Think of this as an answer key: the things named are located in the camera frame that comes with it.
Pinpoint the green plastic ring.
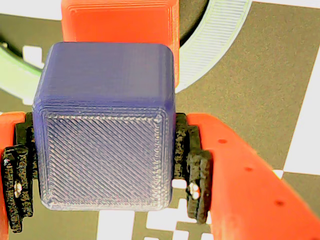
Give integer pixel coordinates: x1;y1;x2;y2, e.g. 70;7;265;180
0;0;253;106

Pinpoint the red cube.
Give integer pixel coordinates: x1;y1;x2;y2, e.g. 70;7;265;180
61;0;181;88

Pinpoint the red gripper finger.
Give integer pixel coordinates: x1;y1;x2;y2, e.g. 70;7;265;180
172;112;320;240
0;111;39;240

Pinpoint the black white marker checkerboard mat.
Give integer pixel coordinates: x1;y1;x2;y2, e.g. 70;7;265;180
0;0;320;240

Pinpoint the blue cube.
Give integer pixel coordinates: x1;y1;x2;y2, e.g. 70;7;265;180
31;41;176;213

